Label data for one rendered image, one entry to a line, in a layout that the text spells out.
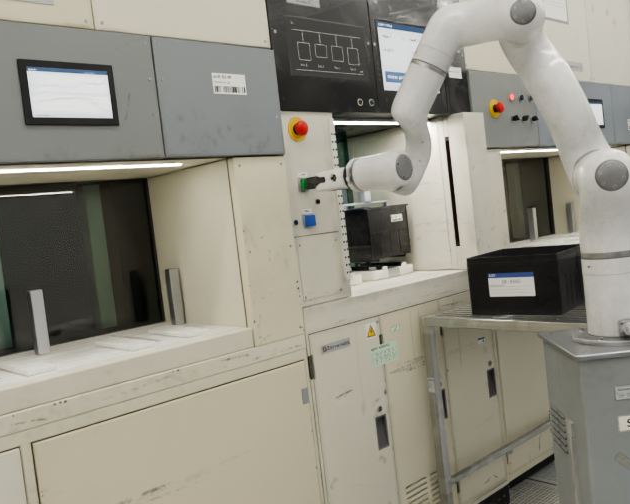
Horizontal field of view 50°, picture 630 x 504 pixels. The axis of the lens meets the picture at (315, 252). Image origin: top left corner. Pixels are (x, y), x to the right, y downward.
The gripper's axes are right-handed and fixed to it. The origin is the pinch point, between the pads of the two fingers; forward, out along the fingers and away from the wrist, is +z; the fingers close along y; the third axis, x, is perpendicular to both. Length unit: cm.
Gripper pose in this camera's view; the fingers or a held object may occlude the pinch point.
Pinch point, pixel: (313, 182)
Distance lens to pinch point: 182.7
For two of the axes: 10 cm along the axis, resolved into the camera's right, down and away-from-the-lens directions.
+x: -1.2, -9.9, -0.5
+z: -6.7, 0.4, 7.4
